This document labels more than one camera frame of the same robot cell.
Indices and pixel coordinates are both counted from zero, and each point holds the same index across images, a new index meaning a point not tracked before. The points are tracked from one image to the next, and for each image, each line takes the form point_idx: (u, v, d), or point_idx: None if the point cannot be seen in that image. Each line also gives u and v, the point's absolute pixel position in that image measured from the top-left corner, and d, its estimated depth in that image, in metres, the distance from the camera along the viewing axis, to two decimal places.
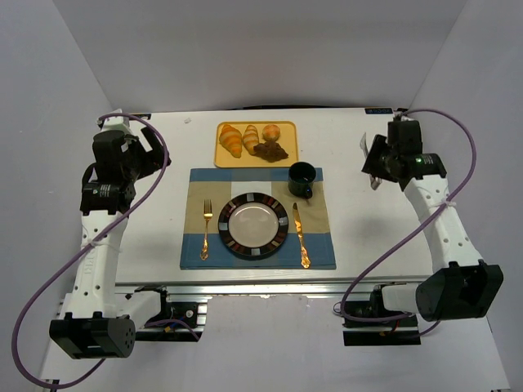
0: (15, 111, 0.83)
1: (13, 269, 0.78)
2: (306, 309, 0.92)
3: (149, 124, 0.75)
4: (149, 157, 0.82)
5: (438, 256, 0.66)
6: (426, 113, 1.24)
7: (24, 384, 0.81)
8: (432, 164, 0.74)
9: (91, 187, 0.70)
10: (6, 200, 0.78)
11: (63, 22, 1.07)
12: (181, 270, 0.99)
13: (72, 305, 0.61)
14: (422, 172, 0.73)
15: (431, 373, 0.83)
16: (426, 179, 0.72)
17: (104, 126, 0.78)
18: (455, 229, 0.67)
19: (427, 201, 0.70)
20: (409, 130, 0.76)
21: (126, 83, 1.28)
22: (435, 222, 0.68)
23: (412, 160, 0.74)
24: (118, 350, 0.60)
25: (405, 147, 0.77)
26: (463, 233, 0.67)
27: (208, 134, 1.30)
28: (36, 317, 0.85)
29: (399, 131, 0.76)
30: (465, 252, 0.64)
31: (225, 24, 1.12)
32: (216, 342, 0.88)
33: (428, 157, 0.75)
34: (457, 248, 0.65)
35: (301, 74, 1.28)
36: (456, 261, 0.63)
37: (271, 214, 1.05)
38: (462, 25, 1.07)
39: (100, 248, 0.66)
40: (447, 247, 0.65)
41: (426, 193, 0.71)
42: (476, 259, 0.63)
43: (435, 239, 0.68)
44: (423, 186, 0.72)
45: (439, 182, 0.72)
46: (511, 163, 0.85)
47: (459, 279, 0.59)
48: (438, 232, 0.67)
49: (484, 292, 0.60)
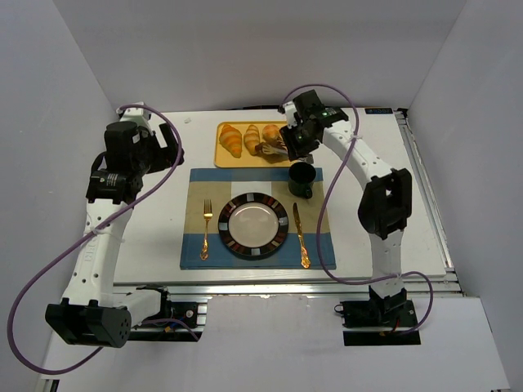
0: (16, 111, 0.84)
1: (14, 270, 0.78)
2: (306, 309, 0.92)
3: (167, 120, 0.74)
4: (163, 153, 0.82)
5: (364, 180, 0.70)
6: (426, 113, 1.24)
7: (25, 383, 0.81)
8: (336, 113, 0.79)
9: (99, 175, 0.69)
10: (7, 199, 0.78)
11: (64, 24, 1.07)
12: (181, 270, 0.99)
13: (69, 291, 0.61)
14: (330, 122, 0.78)
15: (431, 374, 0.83)
16: (335, 124, 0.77)
17: (124, 116, 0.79)
18: (369, 153, 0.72)
19: (341, 141, 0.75)
20: (310, 96, 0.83)
21: (126, 82, 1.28)
22: (351, 154, 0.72)
23: (317, 116, 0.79)
24: (111, 339, 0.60)
25: (311, 109, 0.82)
26: (375, 154, 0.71)
27: (208, 134, 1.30)
28: (37, 316, 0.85)
29: (301, 102, 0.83)
30: (382, 167, 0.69)
31: (225, 24, 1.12)
32: (216, 342, 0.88)
33: (332, 109, 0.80)
34: (373, 166, 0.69)
35: (301, 73, 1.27)
36: (375, 174, 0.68)
37: (271, 214, 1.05)
38: (462, 26, 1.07)
39: (101, 237, 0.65)
40: (366, 168, 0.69)
41: (339, 135, 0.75)
42: (391, 167, 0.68)
43: (357, 167, 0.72)
44: (333, 129, 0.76)
45: (345, 124, 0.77)
46: (510, 163, 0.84)
47: (380, 188, 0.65)
48: (357, 160, 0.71)
49: (405, 191, 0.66)
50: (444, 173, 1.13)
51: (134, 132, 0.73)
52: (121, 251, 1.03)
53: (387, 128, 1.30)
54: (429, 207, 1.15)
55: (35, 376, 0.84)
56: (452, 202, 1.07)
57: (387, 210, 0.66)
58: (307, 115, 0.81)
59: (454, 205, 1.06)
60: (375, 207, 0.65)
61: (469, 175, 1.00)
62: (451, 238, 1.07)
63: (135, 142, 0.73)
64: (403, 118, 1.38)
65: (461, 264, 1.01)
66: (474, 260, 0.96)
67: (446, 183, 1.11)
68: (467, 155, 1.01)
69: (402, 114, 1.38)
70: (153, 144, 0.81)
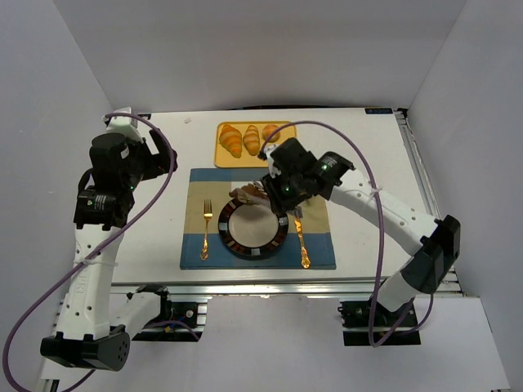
0: (15, 111, 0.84)
1: (13, 271, 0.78)
2: (306, 309, 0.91)
3: (154, 128, 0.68)
4: (154, 160, 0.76)
5: (408, 240, 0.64)
6: (426, 113, 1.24)
7: (25, 383, 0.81)
8: (337, 163, 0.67)
9: (86, 196, 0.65)
10: (7, 199, 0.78)
11: (64, 23, 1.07)
12: (182, 270, 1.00)
13: (63, 324, 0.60)
14: (337, 175, 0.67)
15: (431, 374, 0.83)
16: (344, 180, 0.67)
17: (109, 124, 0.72)
18: (400, 207, 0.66)
19: (361, 199, 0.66)
20: (292, 148, 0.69)
21: (125, 82, 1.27)
22: (384, 214, 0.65)
23: (316, 172, 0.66)
24: (109, 367, 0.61)
25: (301, 164, 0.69)
26: (408, 207, 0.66)
27: (208, 134, 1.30)
28: (37, 317, 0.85)
29: (283, 158, 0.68)
30: (422, 221, 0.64)
31: (225, 24, 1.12)
32: (216, 342, 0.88)
33: (331, 158, 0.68)
34: (415, 222, 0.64)
35: (301, 73, 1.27)
36: (422, 233, 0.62)
37: (271, 214, 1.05)
38: (462, 25, 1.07)
39: (93, 267, 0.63)
40: (409, 229, 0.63)
41: (356, 192, 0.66)
42: (433, 220, 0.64)
43: (394, 227, 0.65)
44: (348, 188, 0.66)
45: (354, 176, 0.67)
46: (511, 162, 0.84)
47: (436, 251, 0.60)
48: (392, 220, 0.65)
49: (456, 240, 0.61)
50: (444, 174, 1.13)
51: (122, 147, 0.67)
52: (121, 252, 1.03)
53: (386, 128, 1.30)
54: (429, 207, 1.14)
55: (35, 376, 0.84)
56: (452, 202, 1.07)
57: (440, 268, 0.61)
58: (300, 173, 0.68)
59: (454, 205, 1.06)
60: (433, 271, 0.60)
61: (470, 175, 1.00)
62: None
63: (124, 158, 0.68)
64: (403, 118, 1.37)
65: (462, 264, 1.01)
66: (475, 261, 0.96)
67: (446, 184, 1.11)
68: (467, 155, 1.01)
69: (402, 114, 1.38)
70: (144, 152, 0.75)
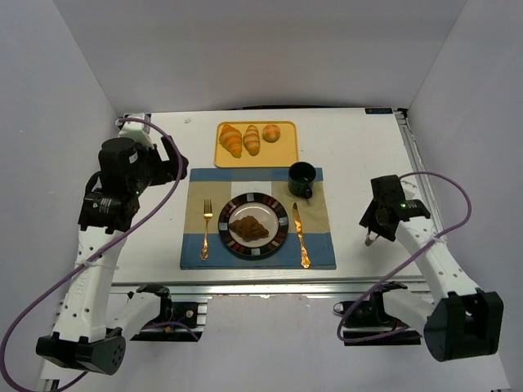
0: (15, 112, 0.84)
1: (13, 272, 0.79)
2: (306, 309, 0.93)
3: (163, 134, 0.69)
4: (163, 167, 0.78)
5: (437, 290, 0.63)
6: (427, 113, 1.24)
7: (26, 384, 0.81)
8: (417, 207, 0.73)
9: (92, 198, 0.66)
10: (7, 200, 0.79)
11: (64, 24, 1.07)
12: (181, 270, 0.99)
13: (60, 324, 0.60)
14: (409, 215, 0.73)
15: (430, 375, 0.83)
16: (413, 220, 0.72)
17: (122, 129, 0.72)
18: (449, 262, 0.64)
19: (417, 239, 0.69)
20: (390, 182, 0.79)
21: (125, 82, 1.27)
22: (427, 256, 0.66)
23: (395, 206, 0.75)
24: (103, 370, 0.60)
25: (389, 198, 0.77)
26: (457, 265, 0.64)
27: (208, 134, 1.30)
28: (37, 318, 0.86)
29: (380, 184, 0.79)
30: (462, 283, 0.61)
31: (225, 24, 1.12)
32: (216, 342, 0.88)
33: (413, 202, 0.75)
34: (453, 278, 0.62)
35: (301, 73, 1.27)
36: (453, 288, 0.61)
37: (271, 214, 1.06)
38: (462, 25, 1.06)
39: (93, 269, 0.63)
40: (443, 280, 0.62)
41: (416, 233, 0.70)
42: (475, 286, 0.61)
43: (432, 275, 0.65)
44: (410, 225, 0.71)
45: (423, 221, 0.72)
46: (510, 164, 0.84)
47: (460, 306, 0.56)
48: (432, 265, 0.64)
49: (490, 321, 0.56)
50: (444, 174, 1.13)
51: (131, 151, 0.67)
52: (122, 251, 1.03)
53: (387, 128, 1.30)
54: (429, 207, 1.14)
55: (36, 376, 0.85)
56: (452, 202, 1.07)
57: (463, 336, 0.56)
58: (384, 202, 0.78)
59: (455, 205, 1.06)
60: (450, 329, 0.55)
61: (469, 175, 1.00)
62: (452, 239, 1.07)
63: (132, 162, 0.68)
64: (403, 118, 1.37)
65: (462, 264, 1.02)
66: (476, 261, 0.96)
67: (446, 184, 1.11)
68: (467, 155, 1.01)
69: (402, 114, 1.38)
70: (154, 158, 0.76)
